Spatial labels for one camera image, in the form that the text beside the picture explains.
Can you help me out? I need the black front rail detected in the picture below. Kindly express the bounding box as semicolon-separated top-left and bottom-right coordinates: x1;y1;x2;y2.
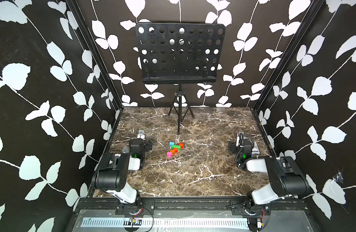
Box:
75;196;308;217

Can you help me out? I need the green lego brick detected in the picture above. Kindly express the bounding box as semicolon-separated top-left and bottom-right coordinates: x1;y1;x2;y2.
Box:
171;145;182;150

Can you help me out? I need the playing card box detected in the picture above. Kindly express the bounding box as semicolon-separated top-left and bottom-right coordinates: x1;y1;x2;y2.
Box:
251;143;260;156

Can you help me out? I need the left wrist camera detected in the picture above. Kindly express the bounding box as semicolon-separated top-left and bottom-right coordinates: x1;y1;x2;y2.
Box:
137;130;146;140

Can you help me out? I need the black music stand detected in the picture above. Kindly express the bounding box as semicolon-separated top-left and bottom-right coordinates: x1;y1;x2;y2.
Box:
135;22;226;125

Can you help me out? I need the white perforated strip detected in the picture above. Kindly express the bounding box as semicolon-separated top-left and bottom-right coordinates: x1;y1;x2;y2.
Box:
80;217;248;230

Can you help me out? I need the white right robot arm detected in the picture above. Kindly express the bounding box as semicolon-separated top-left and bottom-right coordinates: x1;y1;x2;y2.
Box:
228;132;309;209

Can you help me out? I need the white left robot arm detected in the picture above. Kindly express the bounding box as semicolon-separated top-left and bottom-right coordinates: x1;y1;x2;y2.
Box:
92;138;153;206

